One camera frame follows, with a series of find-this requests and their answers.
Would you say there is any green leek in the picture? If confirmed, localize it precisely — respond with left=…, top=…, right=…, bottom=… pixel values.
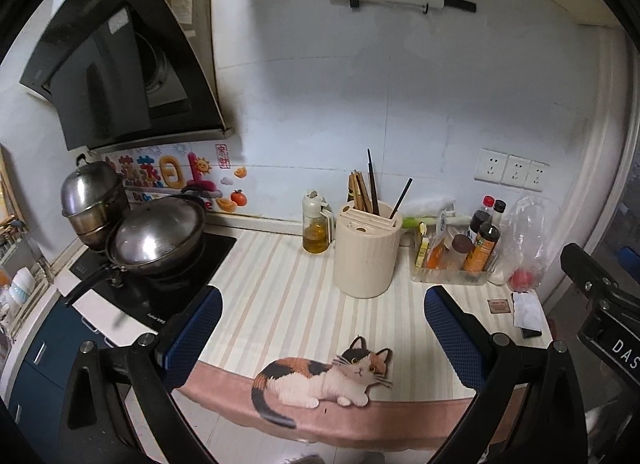
left=400, top=196, right=473, bottom=232

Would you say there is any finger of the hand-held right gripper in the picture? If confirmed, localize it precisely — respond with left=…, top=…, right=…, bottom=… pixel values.
left=560, top=243, right=621, bottom=305

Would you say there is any black induction cooker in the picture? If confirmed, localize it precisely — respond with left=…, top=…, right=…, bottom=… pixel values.
left=67, top=231, right=238, bottom=332

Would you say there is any clear plastic bag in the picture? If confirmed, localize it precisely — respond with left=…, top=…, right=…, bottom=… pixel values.
left=487, top=195, right=562, bottom=293

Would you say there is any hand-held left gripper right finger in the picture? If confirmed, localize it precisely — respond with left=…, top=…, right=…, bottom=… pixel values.
left=424, top=285, right=593, bottom=464

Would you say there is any striped cat print mat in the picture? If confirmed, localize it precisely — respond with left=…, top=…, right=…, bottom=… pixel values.
left=172, top=229, right=553, bottom=445

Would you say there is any brown lid jar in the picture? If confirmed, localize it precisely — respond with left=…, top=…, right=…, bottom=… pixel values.
left=446, top=235, right=475, bottom=272

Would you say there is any steel wok lid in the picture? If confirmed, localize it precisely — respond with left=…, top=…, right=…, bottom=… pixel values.
left=111, top=198, right=207, bottom=267

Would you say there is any steel wok with lid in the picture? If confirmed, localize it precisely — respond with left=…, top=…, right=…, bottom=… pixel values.
left=65, top=196, right=208, bottom=305

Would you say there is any white tissue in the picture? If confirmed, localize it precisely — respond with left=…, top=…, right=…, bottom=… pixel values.
left=512, top=291, right=546, bottom=329

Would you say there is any blue cabinet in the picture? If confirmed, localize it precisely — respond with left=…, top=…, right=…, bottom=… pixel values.
left=0, top=294, right=131, bottom=445

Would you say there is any dark bottle with orange label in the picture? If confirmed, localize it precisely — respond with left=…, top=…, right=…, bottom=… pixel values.
left=461, top=223, right=502, bottom=273

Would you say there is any glass oil dispenser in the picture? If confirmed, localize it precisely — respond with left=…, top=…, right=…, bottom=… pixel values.
left=301, top=189, right=335, bottom=255

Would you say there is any dark bottle with red cap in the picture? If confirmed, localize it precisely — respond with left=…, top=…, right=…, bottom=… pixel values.
left=467, top=195, right=495, bottom=242

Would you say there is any white wall socket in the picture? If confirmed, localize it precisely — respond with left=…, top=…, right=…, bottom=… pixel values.
left=474, top=148, right=511, bottom=185
left=501, top=154, right=532, bottom=189
left=525, top=160, right=550, bottom=192

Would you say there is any black range hood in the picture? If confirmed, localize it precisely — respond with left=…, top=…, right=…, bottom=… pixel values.
left=19, top=0, right=236, bottom=155

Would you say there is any red tomato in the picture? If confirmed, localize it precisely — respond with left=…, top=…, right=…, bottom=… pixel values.
left=509, top=268, right=540, bottom=293

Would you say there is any white bowl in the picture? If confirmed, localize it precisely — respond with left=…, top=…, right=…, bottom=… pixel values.
left=9, top=268, right=37, bottom=302

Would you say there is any cream utensil holder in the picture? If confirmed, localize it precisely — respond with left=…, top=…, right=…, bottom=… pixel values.
left=332, top=200, right=403, bottom=299

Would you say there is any colourful wall sticker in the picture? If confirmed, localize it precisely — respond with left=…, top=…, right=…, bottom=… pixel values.
left=102, top=141, right=248, bottom=215

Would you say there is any stacked steel steamer pot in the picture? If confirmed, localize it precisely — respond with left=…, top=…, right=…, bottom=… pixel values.
left=60, top=156, right=132, bottom=249

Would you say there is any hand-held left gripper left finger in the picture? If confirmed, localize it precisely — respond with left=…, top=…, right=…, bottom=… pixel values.
left=55, top=285, right=223, bottom=464

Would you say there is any clear plastic organizer tray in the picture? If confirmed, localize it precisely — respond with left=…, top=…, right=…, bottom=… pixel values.
left=411, top=231, right=501, bottom=286

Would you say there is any yellow box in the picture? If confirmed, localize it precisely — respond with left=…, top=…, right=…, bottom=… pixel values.
left=414, top=223, right=432, bottom=269

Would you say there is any wire dish rack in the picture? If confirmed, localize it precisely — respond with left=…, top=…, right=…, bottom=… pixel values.
left=0, top=224, right=56, bottom=339

